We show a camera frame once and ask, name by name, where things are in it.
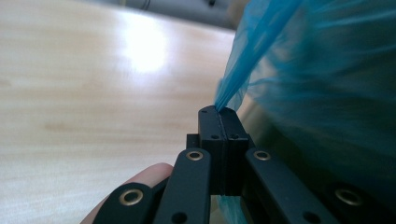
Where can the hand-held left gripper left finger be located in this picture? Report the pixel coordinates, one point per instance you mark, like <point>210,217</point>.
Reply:
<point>213,137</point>

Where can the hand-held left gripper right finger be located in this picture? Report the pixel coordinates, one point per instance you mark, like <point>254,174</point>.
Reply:
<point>233,146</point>

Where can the blue plastic bag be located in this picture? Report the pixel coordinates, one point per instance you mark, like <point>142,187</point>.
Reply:
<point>280,46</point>

